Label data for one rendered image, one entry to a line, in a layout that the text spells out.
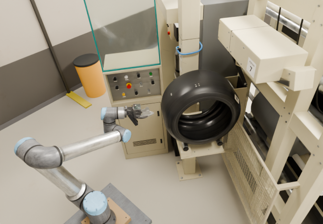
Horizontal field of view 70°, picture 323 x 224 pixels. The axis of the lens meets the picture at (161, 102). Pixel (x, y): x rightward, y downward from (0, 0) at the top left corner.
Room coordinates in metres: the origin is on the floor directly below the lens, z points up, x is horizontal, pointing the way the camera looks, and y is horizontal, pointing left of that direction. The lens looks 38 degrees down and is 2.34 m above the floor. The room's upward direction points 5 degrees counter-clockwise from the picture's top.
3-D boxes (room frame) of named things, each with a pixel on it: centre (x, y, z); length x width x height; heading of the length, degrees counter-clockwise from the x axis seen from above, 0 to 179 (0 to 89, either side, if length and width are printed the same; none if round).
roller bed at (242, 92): (1.64, -0.65, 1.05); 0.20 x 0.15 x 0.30; 4
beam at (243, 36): (1.29, -0.59, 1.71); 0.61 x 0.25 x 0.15; 4
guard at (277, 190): (1.18, -0.63, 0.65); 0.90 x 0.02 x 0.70; 4
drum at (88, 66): (3.45, 1.15, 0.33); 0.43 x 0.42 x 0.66; 135
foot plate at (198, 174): (1.64, -0.25, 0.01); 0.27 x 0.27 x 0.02; 4
